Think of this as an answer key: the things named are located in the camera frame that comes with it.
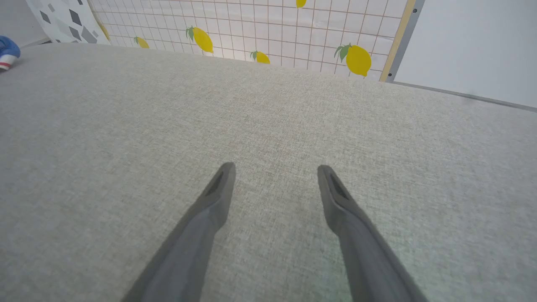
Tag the light grey fabric sofa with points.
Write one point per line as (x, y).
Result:
(268, 138)

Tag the lemon print grid screen panel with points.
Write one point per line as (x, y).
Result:
(293, 29)

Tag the white panel with grey shapes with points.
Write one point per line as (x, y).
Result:
(63, 19)

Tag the grey metal screen stand post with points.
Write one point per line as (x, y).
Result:
(405, 37)

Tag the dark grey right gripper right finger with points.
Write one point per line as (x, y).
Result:
(369, 260)

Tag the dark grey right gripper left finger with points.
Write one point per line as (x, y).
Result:
(188, 247)

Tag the blue jersey with white collar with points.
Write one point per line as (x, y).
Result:
(7, 52)

